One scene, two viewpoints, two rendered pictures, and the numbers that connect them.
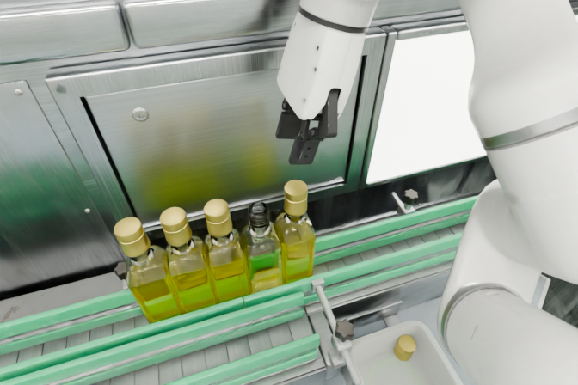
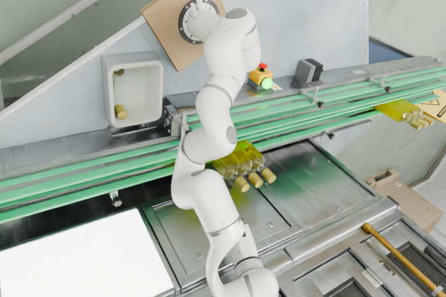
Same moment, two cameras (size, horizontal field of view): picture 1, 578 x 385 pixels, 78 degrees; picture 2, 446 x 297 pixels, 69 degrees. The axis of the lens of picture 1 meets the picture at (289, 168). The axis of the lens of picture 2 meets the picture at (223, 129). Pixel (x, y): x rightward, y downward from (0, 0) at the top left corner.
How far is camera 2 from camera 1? 0.74 m
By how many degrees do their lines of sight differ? 43
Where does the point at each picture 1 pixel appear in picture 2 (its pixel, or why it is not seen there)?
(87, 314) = (262, 142)
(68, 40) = (302, 244)
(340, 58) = (250, 246)
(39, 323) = (276, 140)
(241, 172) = not seen: hidden behind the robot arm
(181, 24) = (273, 260)
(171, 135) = (255, 218)
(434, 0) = not seen: outside the picture
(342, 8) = (257, 262)
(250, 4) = not seen: hidden behind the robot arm
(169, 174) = (247, 201)
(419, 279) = (109, 150)
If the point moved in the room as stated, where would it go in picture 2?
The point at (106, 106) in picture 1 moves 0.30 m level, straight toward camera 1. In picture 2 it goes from (282, 225) to (288, 168)
